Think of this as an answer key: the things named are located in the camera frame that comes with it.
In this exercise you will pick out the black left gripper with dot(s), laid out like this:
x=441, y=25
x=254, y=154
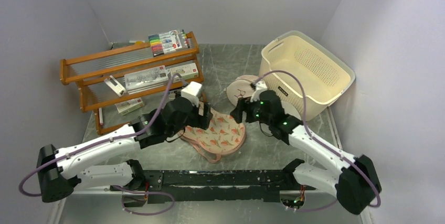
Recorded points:
x=202, y=121

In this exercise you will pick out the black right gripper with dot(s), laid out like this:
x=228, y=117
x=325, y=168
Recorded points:
x=243, y=103

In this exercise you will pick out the floral mesh laundry bag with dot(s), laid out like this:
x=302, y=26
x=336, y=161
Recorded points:
x=224, y=136

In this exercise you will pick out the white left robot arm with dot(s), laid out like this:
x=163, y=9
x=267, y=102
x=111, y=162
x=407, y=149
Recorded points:
x=66, y=170

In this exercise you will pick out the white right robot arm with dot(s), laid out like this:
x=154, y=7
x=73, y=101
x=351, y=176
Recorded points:
x=330, y=163

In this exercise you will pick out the white mesh bag beige zipper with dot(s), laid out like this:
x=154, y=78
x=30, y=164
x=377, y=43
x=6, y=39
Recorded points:
x=240, y=88

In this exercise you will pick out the cream plastic laundry basket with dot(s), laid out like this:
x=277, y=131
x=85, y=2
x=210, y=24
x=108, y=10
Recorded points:
x=303, y=73

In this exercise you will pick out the green white staples box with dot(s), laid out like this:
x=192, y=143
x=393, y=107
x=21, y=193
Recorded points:
x=188, y=71

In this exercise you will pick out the grey printed flat box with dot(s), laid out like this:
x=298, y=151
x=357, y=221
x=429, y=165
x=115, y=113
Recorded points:
x=145, y=79

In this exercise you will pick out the small green staples box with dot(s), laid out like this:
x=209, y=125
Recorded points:
x=128, y=106

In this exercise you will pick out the white clip tool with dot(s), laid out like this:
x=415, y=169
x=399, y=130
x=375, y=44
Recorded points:
x=115, y=86

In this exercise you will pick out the orange wooden shelf rack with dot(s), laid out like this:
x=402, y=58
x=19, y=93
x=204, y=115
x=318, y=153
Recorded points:
x=88, y=73

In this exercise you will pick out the colour marker pen pack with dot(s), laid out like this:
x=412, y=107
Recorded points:
x=169, y=42

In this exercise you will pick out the white red pen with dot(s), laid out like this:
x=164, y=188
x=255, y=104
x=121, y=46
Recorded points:
x=100, y=115

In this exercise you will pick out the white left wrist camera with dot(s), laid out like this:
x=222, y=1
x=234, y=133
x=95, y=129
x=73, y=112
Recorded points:
x=192, y=92

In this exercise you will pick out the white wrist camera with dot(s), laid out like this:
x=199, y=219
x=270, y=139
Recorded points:
x=259, y=87
x=192, y=92

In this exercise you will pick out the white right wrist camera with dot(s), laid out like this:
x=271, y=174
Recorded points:
x=259, y=87

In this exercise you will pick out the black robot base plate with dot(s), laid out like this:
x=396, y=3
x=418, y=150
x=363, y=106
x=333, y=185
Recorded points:
x=209, y=185

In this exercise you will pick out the aluminium frame rail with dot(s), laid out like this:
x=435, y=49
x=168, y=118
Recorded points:
x=291, y=200

